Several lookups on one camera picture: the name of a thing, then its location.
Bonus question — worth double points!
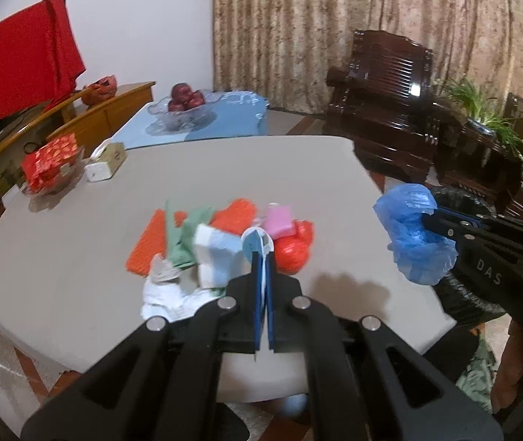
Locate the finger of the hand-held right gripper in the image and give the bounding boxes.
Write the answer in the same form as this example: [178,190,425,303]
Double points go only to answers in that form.
[421,217,523,258]
[431,207,523,240]

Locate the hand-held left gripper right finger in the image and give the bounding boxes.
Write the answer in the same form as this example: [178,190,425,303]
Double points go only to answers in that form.
[266,254,504,441]

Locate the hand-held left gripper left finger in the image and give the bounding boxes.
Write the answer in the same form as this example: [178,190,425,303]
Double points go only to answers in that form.
[20,252,267,441]

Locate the black lined trash bin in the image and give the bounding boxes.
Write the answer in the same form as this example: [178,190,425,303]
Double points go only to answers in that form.
[427,186,515,329]

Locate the blue plastic bag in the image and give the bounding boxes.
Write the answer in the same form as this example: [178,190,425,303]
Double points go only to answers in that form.
[373,184,459,286]

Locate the white blue packet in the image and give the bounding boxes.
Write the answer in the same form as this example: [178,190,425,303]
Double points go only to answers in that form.
[194,224,244,288]

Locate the red plastic bag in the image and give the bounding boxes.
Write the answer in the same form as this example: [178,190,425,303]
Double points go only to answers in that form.
[273,220,315,274]

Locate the short orange textured cloth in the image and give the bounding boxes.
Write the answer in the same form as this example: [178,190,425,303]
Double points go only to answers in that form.
[211,198,259,235]

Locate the white tissue paper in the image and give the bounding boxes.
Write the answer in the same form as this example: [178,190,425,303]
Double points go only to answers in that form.
[141,280,216,322]

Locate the long orange textured cloth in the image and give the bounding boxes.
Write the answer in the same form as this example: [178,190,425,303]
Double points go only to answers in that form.
[125,209,189,276]

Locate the dark wooden side table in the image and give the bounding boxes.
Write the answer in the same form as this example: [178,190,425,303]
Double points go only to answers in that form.
[436,115,523,212]

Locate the person's camouflage trousers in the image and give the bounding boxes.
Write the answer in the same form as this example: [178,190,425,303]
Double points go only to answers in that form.
[454,331,496,414]

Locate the blue white plant pot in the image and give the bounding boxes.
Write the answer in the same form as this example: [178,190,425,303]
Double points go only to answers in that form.
[468,117,496,134]

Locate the green potted plant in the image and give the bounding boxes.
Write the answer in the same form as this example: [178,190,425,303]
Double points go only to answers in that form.
[440,76,523,148]

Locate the wide dark wooden armchair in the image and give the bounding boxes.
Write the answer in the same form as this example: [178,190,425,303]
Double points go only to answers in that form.
[325,30,466,180]

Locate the light blue tablecloth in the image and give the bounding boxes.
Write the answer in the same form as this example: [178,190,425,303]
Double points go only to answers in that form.
[110,91,269,150]

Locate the white tablecloth table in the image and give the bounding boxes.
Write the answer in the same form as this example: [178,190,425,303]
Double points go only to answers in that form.
[0,134,457,400]

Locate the glass fruit bowl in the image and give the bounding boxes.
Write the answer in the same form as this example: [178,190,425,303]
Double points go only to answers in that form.
[147,89,223,134]

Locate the beige tissue box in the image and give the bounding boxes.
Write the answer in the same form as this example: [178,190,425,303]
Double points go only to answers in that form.
[84,142,127,183]

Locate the small glass dish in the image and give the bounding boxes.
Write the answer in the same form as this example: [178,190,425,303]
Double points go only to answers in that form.
[23,156,85,198]

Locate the wooden sideboard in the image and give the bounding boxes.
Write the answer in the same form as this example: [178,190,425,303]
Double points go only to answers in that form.
[0,82,156,331]

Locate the beige patterned curtain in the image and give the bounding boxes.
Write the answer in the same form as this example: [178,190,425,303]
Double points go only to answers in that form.
[213,0,523,157]

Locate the red patterned gift box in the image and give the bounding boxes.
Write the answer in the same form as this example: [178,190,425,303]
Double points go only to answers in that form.
[21,132,81,192]

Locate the red basket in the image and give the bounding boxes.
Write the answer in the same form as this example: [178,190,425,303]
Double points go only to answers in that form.
[82,75,119,105]

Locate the red cloth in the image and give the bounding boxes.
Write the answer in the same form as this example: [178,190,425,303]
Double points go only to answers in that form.
[0,0,87,135]

